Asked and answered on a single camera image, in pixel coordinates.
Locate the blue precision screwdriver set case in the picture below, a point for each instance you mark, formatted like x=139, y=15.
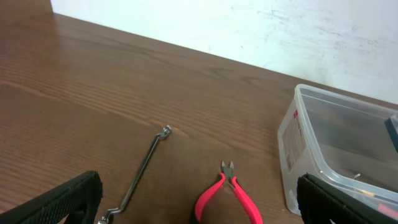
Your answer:
x=392, y=128

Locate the silver offset ring wrench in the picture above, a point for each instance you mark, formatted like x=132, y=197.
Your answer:
x=106, y=219

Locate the clear plastic container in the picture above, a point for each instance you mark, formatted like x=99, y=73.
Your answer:
x=342, y=141

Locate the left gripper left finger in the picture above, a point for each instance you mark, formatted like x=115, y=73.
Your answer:
x=75, y=201

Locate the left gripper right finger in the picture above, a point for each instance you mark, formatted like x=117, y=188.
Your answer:
x=321, y=203

